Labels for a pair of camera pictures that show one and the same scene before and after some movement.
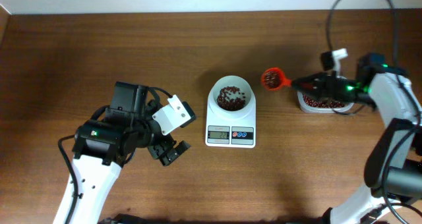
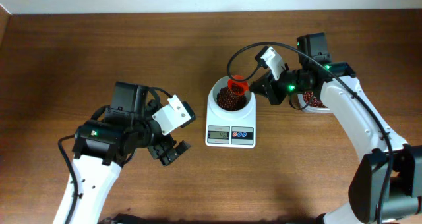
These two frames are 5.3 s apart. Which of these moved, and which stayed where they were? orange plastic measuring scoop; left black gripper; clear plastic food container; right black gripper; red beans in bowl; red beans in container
Moved: right black gripper; orange plastic measuring scoop
Stayed: red beans in bowl; clear plastic food container; left black gripper; red beans in container
